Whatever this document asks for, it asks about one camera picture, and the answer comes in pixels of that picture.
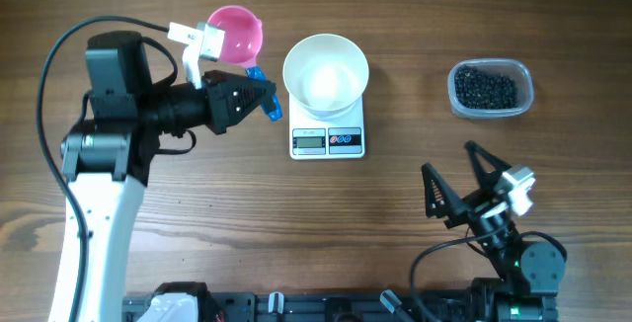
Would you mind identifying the white digital kitchen scale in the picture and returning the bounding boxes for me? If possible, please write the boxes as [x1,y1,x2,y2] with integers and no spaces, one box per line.
[289,98,365,160]

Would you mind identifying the clear plastic bean container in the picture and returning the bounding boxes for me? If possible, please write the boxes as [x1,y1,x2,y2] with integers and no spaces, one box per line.
[447,58,534,120]

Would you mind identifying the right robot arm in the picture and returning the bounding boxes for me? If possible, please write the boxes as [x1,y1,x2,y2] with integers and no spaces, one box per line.
[409,141,568,321]

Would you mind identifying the pink scoop blue handle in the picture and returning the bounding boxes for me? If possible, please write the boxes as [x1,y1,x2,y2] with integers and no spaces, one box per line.
[205,4,284,122]

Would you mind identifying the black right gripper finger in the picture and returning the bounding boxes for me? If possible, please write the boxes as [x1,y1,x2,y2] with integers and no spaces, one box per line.
[421,163,467,219]
[464,140,511,189]

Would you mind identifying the black beans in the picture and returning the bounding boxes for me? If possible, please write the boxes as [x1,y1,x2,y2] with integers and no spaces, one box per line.
[454,65,517,110]

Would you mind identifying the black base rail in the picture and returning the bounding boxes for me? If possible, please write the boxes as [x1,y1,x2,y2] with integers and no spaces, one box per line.
[121,281,559,322]

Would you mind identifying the white bowl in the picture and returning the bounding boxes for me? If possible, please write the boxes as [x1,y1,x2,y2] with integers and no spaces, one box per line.
[282,34,369,118]

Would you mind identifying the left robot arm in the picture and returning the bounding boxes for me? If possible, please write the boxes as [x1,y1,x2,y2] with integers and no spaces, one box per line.
[49,31,280,321]

